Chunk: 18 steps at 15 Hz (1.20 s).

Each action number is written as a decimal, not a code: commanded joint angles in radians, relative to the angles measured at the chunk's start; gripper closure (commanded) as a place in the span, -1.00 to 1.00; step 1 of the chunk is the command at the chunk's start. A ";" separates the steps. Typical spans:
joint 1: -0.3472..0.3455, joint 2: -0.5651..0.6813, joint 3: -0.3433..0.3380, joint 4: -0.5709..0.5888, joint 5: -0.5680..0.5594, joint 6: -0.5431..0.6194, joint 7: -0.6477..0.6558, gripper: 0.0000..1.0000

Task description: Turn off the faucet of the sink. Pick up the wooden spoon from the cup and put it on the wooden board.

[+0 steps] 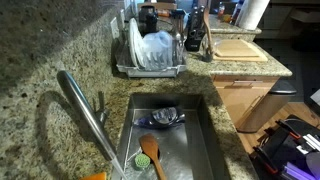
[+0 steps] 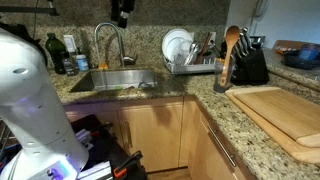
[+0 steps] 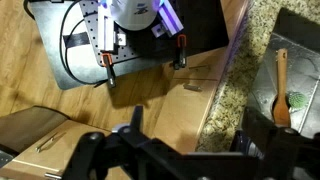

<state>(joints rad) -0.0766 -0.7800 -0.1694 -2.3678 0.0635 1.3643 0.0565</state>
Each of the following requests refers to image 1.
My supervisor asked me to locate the steel faucet handle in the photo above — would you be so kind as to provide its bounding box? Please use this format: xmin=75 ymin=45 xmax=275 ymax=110
xmin=91 ymin=91 xmax=110 ymax=127

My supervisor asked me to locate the long wooden spoon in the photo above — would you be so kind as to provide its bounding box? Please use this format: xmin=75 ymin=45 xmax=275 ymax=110
xmin=203 ymin=7 xmax=215 ymax=56

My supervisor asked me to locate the metal serving spoon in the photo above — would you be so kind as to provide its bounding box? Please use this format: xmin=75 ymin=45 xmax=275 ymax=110
xmin=172 ymin=31 xmax=188 ymax=64

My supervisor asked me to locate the stainless steel sink basin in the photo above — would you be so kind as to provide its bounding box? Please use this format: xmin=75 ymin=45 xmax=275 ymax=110
xmin=110 ymin=92 xmax=232 ymax=180

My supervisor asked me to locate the clear glass cup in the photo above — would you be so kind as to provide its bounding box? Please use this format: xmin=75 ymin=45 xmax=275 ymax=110
xmin=200 ymin=34 xmax=222 ymax=63

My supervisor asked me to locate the smaller wooden cutting board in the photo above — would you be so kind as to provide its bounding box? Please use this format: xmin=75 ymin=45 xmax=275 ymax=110
xmin=215 ymin=39 xmax=260 ymax=58

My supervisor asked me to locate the large wooden cutting board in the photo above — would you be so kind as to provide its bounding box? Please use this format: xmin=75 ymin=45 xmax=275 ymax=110
xmin=212 ymin=39 xmax=269 ymax=63

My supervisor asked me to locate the grey dish rack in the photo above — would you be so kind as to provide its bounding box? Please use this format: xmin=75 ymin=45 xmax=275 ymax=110
xmin=115 ymin=36 xmax=188 ymax=79

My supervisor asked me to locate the white dinner plate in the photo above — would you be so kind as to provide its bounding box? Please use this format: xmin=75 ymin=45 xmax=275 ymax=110
xmin=128 ymin=17 xmax=146 ymax=69

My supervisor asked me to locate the wooden spatula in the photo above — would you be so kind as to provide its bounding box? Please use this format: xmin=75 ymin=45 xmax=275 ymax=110
xmin=138 ymin=133 xmax=168 ymax=180

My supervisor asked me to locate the black knife block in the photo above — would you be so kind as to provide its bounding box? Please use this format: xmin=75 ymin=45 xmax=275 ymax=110
xmin=184 ymin=5 xmax=207 ymax=52

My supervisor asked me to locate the black kitchen appliance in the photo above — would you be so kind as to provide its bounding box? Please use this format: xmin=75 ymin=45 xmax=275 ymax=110
xmin=138 ymin=4 xmax=159 ymax=36

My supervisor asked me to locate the green round scrubber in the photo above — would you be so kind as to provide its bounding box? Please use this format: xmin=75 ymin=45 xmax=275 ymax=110
xmin=133 ymin=153 xmax=151 ymax=171

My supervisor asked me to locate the light wooden base cabinet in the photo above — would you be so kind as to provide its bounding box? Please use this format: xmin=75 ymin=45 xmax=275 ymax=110
xmin=210 ymin=73 xmax=281 ymax=129

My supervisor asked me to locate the grey trash can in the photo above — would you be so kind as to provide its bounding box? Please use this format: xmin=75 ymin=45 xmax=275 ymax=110
xmin=236 ymin=79 xmax=298 ymax=134

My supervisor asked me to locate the orange sponge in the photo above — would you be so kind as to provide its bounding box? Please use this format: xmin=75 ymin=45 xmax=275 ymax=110
xmin=79 ymin=171 xmax=108 ymax=180

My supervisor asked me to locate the white paper towel roll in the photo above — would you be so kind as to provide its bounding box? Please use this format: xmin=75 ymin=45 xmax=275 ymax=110
xmin=235 ymin=0 xmax=271 ymax=31

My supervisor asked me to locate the white wall outlet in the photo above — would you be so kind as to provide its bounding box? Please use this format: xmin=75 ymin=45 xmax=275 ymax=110
xmin=119 ymin=9 xmax=126 ymax=29
xmin=110 ymin=16 xmax=120 ymax=40

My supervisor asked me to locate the steel drawer handle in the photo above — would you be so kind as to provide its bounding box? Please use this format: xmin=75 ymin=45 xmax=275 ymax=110
xmin=233 ymin=79 xmax=264 ymax=85

